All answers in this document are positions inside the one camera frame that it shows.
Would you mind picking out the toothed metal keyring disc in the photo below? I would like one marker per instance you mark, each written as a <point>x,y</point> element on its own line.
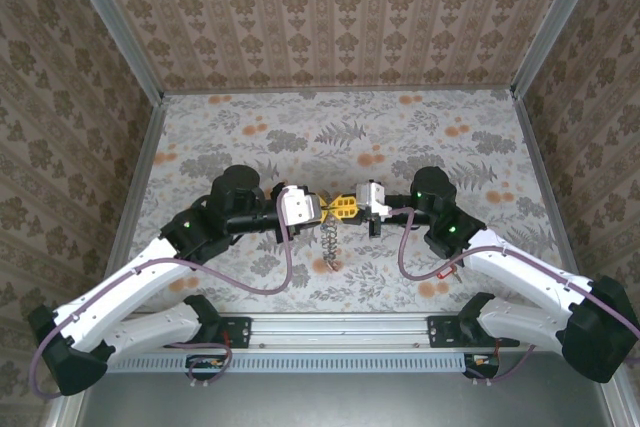
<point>330,242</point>

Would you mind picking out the red key tag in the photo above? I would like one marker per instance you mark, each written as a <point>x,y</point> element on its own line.
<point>442,274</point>

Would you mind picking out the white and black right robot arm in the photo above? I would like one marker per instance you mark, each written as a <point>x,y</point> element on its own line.
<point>525,267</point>

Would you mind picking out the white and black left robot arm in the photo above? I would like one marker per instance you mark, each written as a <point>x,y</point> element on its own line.
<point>125,287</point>

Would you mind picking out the floral table cover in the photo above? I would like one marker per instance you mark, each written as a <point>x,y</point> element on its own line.
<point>300,147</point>

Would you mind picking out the black wiring connector box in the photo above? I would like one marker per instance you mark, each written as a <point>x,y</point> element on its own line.
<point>482,364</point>

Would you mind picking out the grey metal panel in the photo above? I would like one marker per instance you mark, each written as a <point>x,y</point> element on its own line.
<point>325,402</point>

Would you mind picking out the aluminium table side rail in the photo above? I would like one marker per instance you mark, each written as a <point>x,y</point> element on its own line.
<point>135,197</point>
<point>550,197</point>

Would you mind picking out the thin aluminium table rail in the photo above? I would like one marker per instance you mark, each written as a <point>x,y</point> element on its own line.
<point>340,90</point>

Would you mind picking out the aluminium mounting rail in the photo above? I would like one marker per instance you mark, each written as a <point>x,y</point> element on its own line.
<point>340,329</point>

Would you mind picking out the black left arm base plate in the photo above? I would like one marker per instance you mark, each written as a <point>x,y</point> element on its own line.
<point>240,332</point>

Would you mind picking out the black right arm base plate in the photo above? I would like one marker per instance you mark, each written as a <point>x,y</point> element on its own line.
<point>440,332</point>

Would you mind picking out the aluminium frame post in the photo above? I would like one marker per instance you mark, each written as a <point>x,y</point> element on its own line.
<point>117,22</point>
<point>555,22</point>

